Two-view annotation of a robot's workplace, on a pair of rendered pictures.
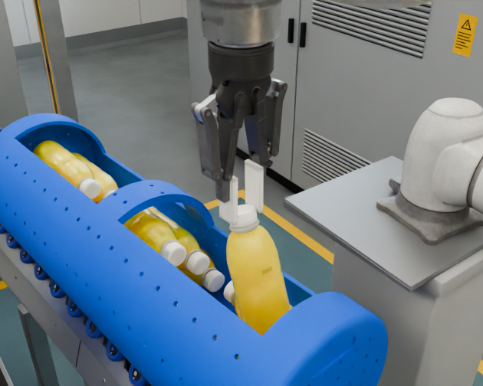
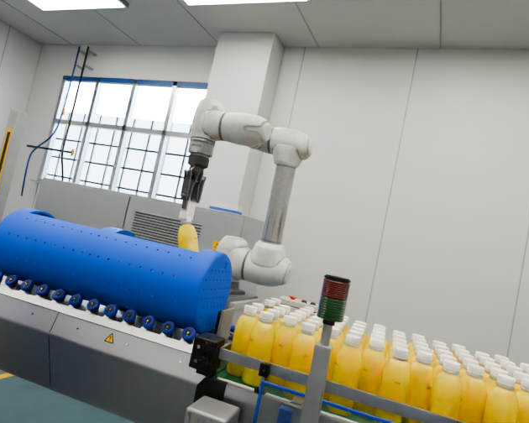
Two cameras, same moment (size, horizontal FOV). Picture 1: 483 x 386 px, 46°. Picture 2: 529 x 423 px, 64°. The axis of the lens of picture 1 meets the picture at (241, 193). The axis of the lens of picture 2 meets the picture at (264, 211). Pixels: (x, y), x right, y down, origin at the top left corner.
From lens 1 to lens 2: 107 cm
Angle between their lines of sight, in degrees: 46
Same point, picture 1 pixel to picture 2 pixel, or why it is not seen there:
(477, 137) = (243, 247)
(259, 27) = (210, 150)
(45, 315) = (21, 313)
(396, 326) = not seen: hidden behind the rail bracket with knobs
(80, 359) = (54, 326)
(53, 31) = (2, 195)
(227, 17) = (202, 144)
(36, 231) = (56, 243)
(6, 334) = not seen: outside the picture
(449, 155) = (234, 253)
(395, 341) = not seen: hidden behind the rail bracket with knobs
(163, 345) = (152, 263)
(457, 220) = (235, 287)
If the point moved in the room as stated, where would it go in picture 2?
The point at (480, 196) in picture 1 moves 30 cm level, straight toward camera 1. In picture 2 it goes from (247, 268) to (249, 274)
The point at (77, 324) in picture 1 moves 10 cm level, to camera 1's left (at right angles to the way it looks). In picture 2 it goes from (56, 305) to (24, 303)
